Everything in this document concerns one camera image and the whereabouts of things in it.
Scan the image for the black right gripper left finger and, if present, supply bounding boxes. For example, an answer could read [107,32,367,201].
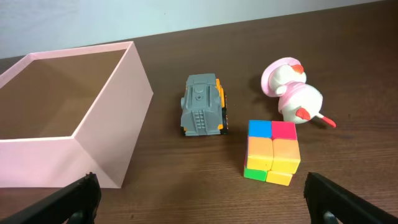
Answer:
[1,172,101,224]

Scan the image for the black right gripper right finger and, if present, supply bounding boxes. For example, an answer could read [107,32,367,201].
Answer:
[303,172,397,224]

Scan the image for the colourful puzzle cube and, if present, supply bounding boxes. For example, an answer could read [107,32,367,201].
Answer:
[243,120,301,186]

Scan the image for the white duck toy pink hat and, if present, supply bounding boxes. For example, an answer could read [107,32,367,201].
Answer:
[261,57,336,128]

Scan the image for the grey and yellow toy truck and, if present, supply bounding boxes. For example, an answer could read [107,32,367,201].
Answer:
[180,73,228,136]

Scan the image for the pink open box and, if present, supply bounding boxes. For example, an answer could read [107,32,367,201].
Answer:
[1,41,153,188]

